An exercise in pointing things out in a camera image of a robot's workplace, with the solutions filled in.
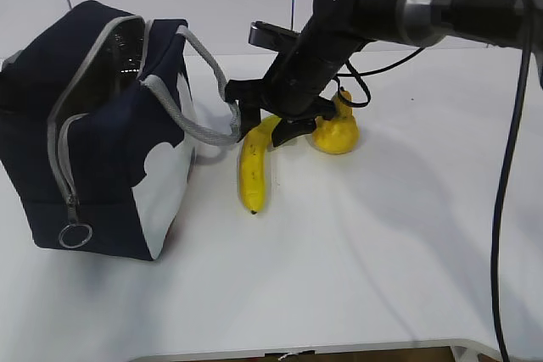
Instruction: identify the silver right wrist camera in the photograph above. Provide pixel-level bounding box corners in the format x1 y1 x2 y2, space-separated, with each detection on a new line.
249 20 299 53

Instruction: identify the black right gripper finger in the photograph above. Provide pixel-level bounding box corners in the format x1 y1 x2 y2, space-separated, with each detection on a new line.
271 97 337 148
225 79 264 140

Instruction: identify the yellow banana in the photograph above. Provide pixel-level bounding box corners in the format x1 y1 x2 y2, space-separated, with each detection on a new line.
238 115 280 214

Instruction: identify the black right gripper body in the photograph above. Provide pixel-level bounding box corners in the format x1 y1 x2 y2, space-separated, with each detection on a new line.
262 26 369 117

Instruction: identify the navy blue lunch bag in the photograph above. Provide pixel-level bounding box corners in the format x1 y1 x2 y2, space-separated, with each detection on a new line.
1 1 240 261

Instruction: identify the yellow pear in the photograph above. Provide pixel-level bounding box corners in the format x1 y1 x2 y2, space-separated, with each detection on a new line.
311 87 360 154

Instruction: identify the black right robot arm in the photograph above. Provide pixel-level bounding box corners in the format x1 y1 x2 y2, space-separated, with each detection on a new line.
226 0 542 146

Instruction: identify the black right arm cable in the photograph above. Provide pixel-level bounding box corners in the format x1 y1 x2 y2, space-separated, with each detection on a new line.
334 0 543 362

